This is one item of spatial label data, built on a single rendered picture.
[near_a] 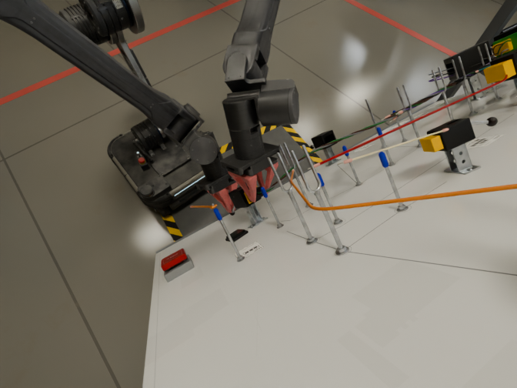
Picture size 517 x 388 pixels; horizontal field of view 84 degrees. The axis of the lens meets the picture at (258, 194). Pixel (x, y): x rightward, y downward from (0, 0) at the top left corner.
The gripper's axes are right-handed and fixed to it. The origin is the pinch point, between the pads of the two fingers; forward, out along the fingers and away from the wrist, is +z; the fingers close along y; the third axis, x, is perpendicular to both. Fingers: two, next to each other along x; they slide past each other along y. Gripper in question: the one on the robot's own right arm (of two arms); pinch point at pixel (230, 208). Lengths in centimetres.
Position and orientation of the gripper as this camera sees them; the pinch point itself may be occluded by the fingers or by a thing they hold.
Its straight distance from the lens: 73.8
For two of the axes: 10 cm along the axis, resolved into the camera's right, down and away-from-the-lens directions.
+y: 7.5, -4.5, 4.9
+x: -5.8, -0.8, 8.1
